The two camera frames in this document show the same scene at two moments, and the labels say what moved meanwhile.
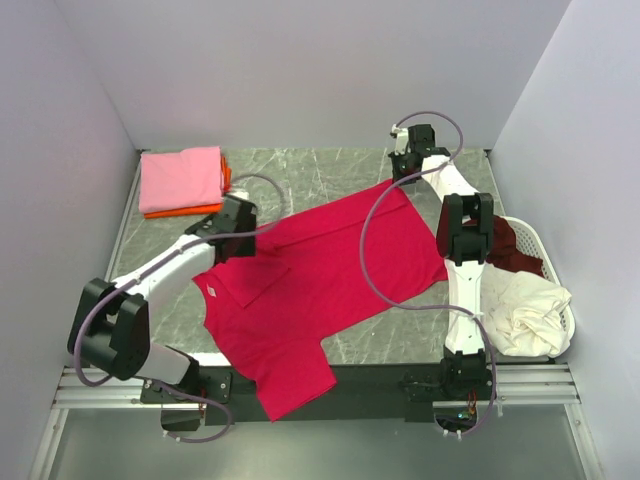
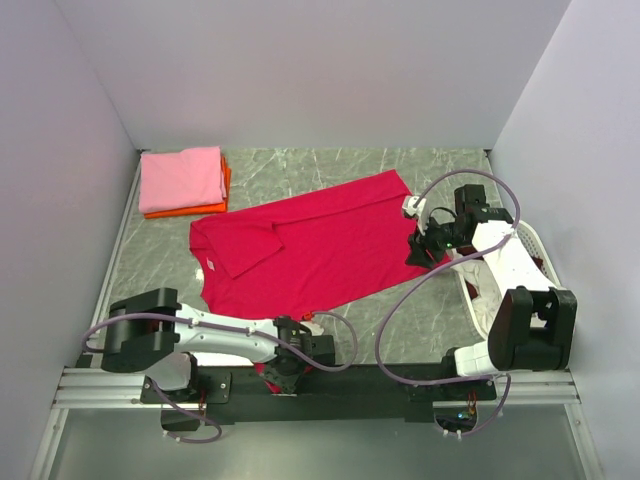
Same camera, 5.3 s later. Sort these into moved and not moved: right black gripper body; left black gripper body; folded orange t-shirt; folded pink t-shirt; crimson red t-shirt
Moved: crimson red t-shirt; right black gripper body; left black gripper body
Not moved: folded orange t-shirt; folded pink t-shirt
